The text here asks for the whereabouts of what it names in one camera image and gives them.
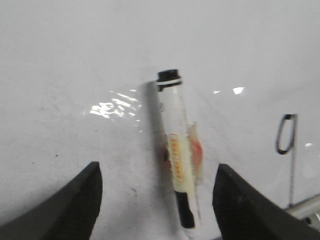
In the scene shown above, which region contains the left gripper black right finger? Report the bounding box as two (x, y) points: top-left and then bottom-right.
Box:
(212, 163), (320, 240)

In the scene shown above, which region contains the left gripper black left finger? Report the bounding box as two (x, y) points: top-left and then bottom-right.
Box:
(0, 161), (103, 240)

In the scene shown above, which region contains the red round magnet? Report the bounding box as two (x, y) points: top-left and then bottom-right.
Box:
(190, 139), (203, 168)

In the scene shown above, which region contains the white whiteboard marker pen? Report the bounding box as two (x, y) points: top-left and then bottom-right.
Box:
(156, 69), (201, 240)

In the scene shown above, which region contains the white whiteboard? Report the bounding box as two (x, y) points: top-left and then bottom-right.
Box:
(0, 0), (320, 240)

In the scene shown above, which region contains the grey aluminium marker tray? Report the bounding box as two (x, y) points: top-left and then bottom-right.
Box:
(285, 194), (320, 231)

